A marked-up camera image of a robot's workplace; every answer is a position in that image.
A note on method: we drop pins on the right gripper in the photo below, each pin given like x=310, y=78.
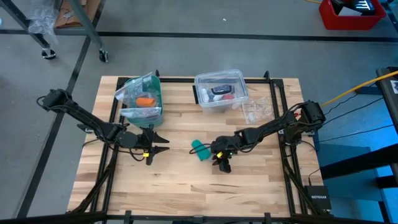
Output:
x=225, y=146

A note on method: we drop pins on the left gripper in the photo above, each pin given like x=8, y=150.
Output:
x=129, y=139

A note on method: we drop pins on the teal plastic object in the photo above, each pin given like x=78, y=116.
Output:
x=200, y=151

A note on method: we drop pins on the clear plastic zip bag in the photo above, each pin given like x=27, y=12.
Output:
x=258, y=110

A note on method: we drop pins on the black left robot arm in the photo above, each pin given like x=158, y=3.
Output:
x=81, y=115

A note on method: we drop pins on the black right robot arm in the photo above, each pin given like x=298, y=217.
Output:
x=267, y=127

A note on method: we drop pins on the flat clear packet white strip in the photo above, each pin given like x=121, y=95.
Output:
x=141, y=112

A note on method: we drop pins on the teal plastic bin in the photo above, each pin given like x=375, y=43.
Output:
x=157, y=102

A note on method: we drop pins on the orange item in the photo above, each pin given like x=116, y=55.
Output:
x=146, y=102

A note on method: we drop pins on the clear lidded plastic box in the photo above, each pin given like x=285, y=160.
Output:
x=220, y=102

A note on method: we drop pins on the large clear plastic bag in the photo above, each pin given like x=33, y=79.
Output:
x=133, y=88

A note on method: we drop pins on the red item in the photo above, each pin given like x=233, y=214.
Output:
x=229, y=97

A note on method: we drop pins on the small white bottle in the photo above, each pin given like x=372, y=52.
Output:
x=205, y=95

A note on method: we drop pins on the black Netgear box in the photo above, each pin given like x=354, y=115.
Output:
x=317, y=197

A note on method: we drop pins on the grey metal wheeled cart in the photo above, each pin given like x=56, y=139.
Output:
x=84, y=21

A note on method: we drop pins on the brown cardboard box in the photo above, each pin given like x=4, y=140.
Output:
x=66, y=15

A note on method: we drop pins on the crumpled clear plastic wrap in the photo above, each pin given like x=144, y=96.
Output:
x=42, y=20

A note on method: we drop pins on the red plastic crate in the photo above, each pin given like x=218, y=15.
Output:
x=329, y=21

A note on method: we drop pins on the black device white stripes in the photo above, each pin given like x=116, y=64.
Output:
x=357, y=6

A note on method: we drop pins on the black aluminium table frame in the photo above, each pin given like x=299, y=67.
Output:
x=180, y=80

